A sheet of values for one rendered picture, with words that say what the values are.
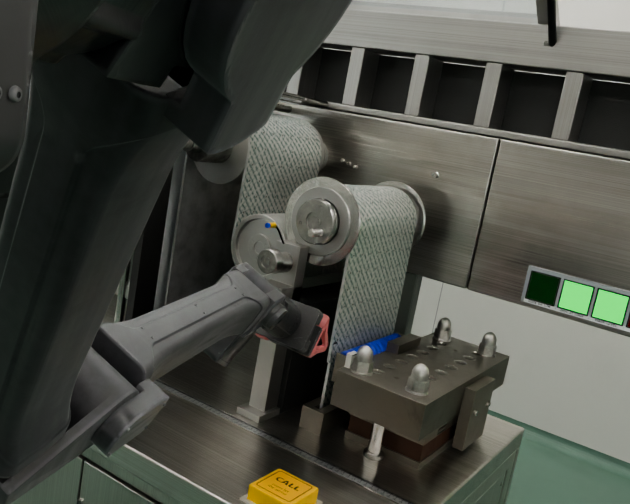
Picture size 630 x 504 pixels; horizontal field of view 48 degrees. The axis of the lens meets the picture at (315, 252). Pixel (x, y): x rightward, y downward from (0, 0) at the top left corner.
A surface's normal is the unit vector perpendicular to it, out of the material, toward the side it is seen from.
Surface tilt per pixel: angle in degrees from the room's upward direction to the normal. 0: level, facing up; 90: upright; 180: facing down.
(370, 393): 90
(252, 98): 118
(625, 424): 90
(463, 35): 90
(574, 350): 90
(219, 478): 0
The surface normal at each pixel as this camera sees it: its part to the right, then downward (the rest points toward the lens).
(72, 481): -0.55, 0.06
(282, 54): 0.75, 0.65
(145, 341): 0.61, -0.75
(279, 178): 0.81, 0.28
